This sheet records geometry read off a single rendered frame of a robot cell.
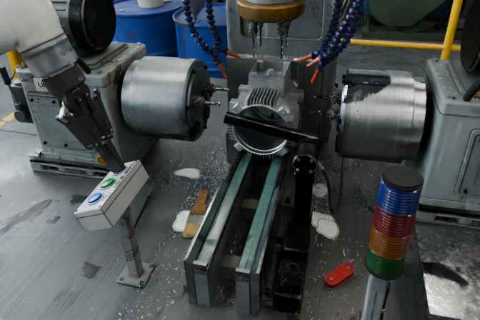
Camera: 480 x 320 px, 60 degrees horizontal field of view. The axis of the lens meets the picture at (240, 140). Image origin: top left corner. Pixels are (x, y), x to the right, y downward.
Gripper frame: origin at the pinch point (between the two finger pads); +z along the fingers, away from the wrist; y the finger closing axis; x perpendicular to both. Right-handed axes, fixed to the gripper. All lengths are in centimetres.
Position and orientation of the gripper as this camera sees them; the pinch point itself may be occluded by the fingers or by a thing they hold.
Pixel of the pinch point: (110, 156)
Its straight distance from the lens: 94.2
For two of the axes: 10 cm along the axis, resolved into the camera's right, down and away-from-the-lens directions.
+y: 2.4, -5.1, 8.3
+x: -9.0, 2.1, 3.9
